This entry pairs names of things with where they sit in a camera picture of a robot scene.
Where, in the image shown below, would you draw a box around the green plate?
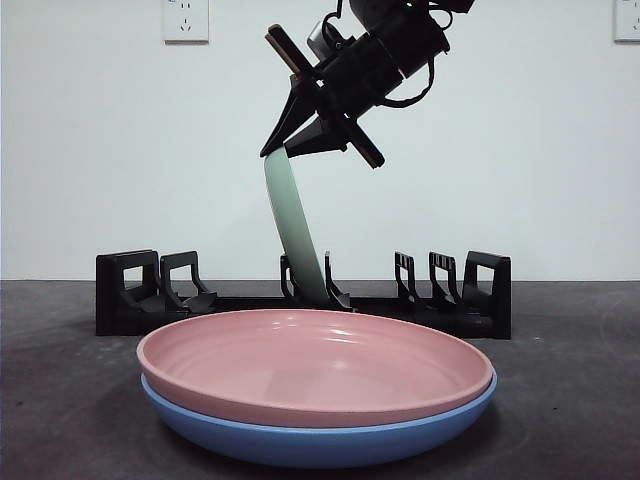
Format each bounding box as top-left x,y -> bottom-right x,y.
263,149 -> 332,309

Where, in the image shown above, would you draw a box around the pink plate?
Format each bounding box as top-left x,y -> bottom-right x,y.
137,308 -> 496,429

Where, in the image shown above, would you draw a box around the blue plate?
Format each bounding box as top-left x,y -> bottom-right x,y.
140,372 -> 499,470

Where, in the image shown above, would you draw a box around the black plate rack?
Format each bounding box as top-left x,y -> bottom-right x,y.
94,249 -> 512,341

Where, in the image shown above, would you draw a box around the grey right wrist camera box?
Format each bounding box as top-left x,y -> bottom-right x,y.
307,19 -> 335,54

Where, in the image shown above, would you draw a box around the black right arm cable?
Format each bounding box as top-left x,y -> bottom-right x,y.
382,47 -> 437,109

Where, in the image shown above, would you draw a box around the white wall socket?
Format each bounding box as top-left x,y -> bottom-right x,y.
613,0 -> 640,43
162,0 -> 210,44

